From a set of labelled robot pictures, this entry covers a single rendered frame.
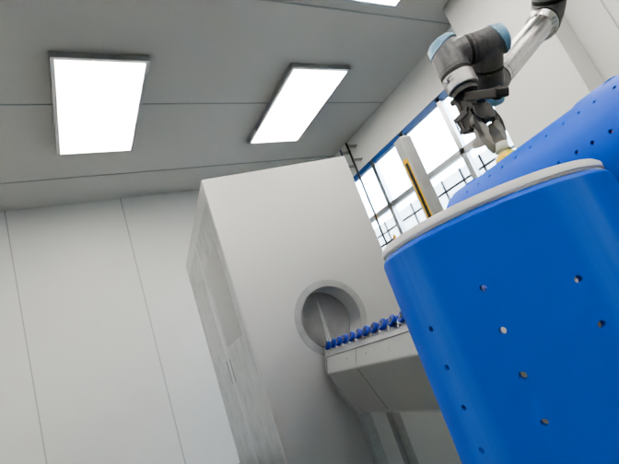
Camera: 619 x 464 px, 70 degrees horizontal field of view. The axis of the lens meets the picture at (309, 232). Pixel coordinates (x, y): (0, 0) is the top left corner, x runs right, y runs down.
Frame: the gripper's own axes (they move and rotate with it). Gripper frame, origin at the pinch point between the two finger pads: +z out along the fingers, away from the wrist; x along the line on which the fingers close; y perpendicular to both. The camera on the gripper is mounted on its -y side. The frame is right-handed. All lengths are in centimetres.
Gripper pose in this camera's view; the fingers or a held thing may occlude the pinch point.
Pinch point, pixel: (499, 145)
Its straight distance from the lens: 130.5
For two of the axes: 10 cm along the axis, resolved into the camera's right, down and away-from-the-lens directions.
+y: -3.0, 3.6, 8.8
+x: -8.9, 2.1, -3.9
